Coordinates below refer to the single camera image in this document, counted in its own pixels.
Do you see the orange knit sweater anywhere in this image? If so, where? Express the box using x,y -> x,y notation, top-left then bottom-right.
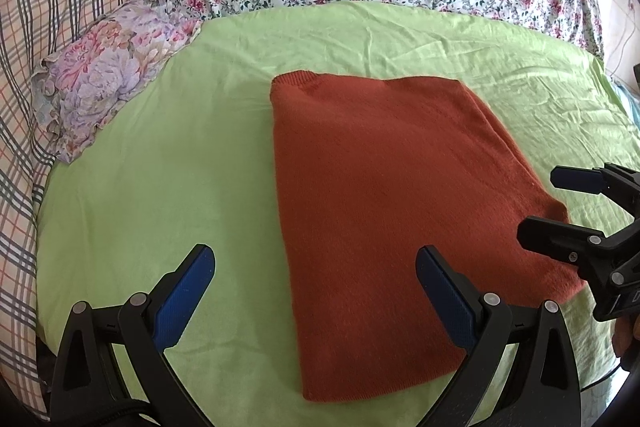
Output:
270,71 -> 588,404

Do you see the purple floral pillow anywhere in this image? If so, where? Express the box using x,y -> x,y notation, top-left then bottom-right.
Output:
32,0 -> 203,165

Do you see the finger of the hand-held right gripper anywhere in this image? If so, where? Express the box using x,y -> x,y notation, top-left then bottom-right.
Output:
550,163 -> 640,220
517,216 -> 628,280

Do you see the light green bed sheet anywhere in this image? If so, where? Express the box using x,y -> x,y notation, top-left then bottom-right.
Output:
37,2 -> 640,427

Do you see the white cable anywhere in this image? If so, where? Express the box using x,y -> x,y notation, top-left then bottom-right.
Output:
607,0 -> 638,78

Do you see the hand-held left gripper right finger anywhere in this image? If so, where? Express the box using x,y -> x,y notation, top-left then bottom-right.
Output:
416,245 -> 583,427

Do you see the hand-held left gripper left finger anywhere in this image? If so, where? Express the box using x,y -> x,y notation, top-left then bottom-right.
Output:
50,243 -> 217,427

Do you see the plaid blanket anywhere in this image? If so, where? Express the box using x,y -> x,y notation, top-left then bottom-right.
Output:
0,0 -> 166,423

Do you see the person's right hand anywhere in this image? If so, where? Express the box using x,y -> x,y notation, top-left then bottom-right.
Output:
611,314 -> 637,360

